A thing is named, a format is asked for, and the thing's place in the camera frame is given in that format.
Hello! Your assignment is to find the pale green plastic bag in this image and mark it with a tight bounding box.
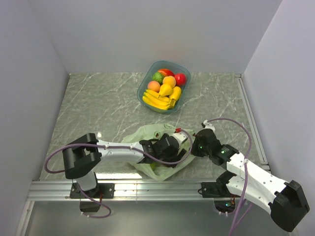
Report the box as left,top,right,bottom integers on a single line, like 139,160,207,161
122,123,195,181

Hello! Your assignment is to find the yellow banana bunch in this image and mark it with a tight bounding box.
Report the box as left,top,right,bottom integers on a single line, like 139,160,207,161
142,89,176,110

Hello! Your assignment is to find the yellow pear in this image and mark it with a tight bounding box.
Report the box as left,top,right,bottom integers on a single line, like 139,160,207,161
158,84,173,97

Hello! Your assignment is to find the pink orange peach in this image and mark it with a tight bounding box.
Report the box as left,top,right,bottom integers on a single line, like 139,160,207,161
147,80,160,92

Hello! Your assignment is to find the orange round fruit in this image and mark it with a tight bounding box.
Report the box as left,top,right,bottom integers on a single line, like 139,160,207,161
162,76,176,88

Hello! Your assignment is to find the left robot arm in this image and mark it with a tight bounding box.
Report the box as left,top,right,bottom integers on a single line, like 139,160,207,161
62,132,188,198

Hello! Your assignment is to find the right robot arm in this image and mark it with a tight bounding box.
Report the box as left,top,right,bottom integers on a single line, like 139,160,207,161
192,128,310,232

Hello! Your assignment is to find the green round fruit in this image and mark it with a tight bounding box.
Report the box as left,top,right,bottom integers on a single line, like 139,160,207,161
152,72,164,85

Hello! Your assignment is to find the yellow mango in tray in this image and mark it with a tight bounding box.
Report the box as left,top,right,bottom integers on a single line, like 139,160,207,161
169,86,182,102

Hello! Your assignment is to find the red apple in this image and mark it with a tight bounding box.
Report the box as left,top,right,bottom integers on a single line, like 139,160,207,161
174,73,187,87

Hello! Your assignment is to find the red orange mango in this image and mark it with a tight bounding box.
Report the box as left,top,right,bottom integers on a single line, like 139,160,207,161
158,68,175,77

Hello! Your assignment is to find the teal plastic tray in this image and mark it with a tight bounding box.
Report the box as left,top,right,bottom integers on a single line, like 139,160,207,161
137,60,191,114

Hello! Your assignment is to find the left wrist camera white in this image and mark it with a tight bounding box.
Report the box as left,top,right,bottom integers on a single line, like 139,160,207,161
171,128,188,145

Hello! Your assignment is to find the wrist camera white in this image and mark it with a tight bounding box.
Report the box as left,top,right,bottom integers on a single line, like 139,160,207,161
201,120,216,132
171,128,188,145

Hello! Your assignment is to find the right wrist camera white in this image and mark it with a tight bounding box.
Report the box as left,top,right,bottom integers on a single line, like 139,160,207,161
201,120,216,132

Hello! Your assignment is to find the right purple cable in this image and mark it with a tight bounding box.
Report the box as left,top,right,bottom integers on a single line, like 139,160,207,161
206,118,253,236

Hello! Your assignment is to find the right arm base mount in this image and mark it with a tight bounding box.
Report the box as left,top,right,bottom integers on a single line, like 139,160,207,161
197,171,240,216

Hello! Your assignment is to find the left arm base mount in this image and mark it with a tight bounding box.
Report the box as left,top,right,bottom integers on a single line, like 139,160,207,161
69,182,116,213

